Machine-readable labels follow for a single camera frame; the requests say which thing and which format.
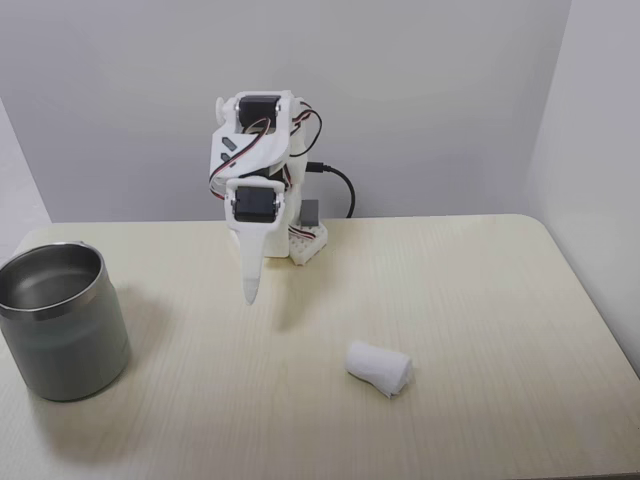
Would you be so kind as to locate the white gauze dressing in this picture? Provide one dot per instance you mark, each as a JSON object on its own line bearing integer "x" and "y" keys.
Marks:
{"x": 377, "y": 367}

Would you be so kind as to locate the steel cup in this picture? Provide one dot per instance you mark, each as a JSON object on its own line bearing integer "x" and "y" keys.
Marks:
{"x": 60, "y": 325}

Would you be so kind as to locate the grey block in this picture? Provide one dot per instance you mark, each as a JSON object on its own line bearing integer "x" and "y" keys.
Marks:
{"x": 310, "y": 212}

